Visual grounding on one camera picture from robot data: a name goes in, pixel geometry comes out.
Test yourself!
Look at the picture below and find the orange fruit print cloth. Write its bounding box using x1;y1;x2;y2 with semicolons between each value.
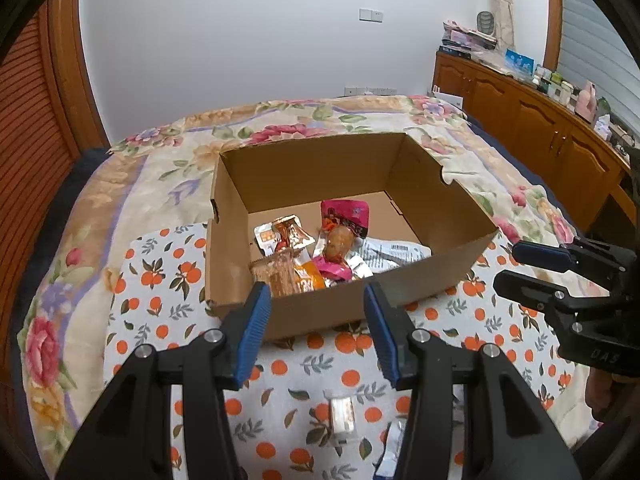
102;222;601;480

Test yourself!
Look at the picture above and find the pink drumstick snack packet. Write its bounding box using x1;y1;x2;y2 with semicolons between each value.
312;225;362;283

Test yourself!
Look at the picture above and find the blue white snack packet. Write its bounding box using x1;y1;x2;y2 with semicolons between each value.
375;420;408;478

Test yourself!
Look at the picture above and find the wooden window frame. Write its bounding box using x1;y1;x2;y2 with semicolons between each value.
542;0;566;71

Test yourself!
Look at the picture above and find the silver snack packet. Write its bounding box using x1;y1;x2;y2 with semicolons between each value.
345;252;376;281

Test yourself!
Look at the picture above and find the orange white meat packet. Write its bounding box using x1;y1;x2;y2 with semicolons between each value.
253;215;313;256

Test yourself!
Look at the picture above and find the white paper bag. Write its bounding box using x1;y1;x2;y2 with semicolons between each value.
431;85;466;110

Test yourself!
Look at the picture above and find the floral blanket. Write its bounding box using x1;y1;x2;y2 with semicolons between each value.
17;94;608;480

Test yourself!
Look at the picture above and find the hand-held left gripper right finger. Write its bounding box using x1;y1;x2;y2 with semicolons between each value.
363;280;583;480

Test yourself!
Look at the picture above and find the blue printed box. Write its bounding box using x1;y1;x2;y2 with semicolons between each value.
505;49;535;78

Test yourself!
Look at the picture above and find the group of small jars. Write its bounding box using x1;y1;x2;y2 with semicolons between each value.
532;64;576;106

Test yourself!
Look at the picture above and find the brown cardboard box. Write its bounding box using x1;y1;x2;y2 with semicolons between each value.
205;132;500;342

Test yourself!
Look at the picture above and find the stack of flat boxes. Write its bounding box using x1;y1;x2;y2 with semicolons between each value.
439;20;498;56

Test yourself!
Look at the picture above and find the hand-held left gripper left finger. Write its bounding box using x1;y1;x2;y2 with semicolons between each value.
54;280;273;480

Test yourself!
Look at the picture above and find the small clear cake packet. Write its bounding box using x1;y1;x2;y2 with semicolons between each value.
325;390;361;443

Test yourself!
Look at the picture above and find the person's right hand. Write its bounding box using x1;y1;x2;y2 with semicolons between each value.
586;367;623;413

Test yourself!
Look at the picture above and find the large clear white snack packet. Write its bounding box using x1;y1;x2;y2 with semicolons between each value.
357;237;433;268

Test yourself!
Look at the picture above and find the pink printed snack packet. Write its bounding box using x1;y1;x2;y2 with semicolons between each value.
320;199;373;238

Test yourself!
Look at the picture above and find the pink bottle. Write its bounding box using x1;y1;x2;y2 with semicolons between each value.
575;81;598;118

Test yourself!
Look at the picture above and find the long wooden cabinet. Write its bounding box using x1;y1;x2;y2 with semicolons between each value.
432;50;633;231

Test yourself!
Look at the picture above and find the orange snack packet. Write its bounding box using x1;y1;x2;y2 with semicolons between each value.
295;260;326;292

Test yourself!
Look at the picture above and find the louvered wooden wardrobe door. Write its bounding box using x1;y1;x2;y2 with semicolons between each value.
0;5;83;411

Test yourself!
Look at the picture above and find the pale patterned curtain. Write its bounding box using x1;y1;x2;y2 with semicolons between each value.
487;0;516;48

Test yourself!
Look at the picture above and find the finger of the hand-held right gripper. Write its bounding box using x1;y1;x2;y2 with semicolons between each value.
512;240;576;272
492;270;568;317

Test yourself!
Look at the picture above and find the clear brown snack packet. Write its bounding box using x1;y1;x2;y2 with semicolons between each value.
250;250;301;298

